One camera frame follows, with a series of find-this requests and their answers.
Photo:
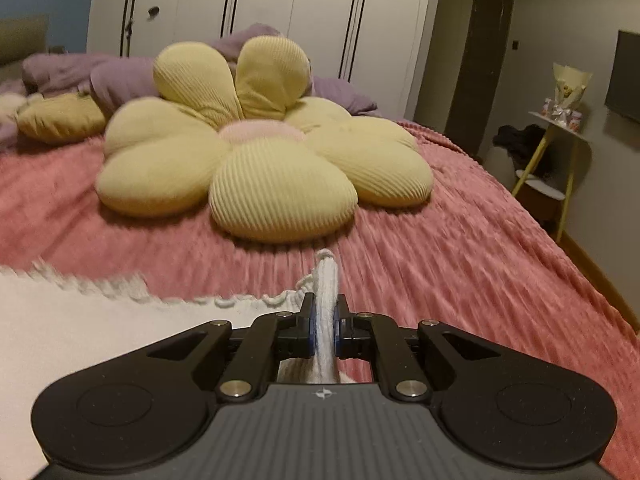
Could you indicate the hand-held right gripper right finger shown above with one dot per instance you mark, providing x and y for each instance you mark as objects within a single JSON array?
[{"x": 338, "y": 330}]

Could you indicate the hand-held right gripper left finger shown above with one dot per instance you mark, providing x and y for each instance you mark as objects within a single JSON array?
[{"x": 312, "y": 327}]

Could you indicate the white ribbed knit sweater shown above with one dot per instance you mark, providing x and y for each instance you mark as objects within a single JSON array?
[{"x": 100, "y": 320}]

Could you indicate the dark clothes pile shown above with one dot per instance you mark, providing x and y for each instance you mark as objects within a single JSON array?
[{"x": 520, "y": 142}]

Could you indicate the pink ribbed bedspread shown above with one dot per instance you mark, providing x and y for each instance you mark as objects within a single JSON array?
[{"x": 450, "y": 270}]

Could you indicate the yellow flower-shaped pillow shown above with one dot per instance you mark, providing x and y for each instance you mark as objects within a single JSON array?
[{"x": 280, "y": 185}]

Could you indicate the yellow-legged side table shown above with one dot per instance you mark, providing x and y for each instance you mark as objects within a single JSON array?
[{"x": 570, "y": 150}]

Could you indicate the dark door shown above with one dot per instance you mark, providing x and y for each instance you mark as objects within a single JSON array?
[{"x": 480, "y": 60}]

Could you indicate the purple duvet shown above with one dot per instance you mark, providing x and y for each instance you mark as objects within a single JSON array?
[{"x": 120, "y": 77}]

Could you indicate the white wardrobe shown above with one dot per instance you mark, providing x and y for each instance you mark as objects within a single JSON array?
[{"x": 300, "y": 10}]

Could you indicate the small yellow oval pillow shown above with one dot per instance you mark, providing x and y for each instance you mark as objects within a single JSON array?
[{"x": 60, "y": 117}]

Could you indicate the wrapped flower bouquet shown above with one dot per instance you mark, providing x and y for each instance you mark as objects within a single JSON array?
[{"x": 567, "y": 92}]

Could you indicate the long cream plush toy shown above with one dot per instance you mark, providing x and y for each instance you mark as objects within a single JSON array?
[{"x": 15, "y": 106}]

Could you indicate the olive upholstered headboard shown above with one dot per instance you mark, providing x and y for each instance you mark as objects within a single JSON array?
[{"x": 22, "y": 40}]

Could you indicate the wall-mounted television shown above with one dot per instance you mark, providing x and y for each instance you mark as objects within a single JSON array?
[{"x": 625, "y": 77}]

